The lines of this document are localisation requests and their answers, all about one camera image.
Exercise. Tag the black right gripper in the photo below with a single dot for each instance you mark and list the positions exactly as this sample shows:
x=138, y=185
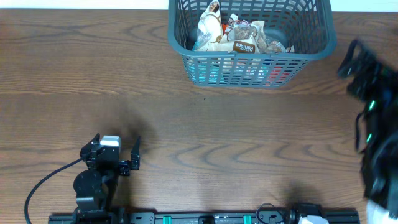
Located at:
x=379, y=74

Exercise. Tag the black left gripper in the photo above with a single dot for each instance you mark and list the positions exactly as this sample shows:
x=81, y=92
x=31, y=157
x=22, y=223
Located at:
x=87, y=149

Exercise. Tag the orange cracker sleeve package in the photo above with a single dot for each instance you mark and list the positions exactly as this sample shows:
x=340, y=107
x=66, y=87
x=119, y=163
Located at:
x=270, y=76

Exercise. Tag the beige snack pouch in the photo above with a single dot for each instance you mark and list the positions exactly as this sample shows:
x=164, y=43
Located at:
x=267, y=44
x=209, y=29
x=242, y=36

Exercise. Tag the teal snack packet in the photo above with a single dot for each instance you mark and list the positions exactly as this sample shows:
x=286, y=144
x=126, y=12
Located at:
x=203, y=70

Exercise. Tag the multicolour tissue pack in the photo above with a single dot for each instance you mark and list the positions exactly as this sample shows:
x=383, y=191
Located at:
x=246, y=67

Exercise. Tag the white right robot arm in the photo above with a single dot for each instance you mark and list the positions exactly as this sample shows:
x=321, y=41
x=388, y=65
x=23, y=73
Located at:
x=376, y=140

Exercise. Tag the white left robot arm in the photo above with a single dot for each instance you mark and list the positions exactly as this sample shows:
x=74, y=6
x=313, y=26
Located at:
x=96, y=186

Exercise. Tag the dark grey plastic basket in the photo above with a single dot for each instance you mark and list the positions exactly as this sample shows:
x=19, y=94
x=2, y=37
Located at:
x=305, y=24

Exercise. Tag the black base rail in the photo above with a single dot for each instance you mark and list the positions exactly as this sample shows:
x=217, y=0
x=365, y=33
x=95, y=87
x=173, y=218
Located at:
x=266, y=213

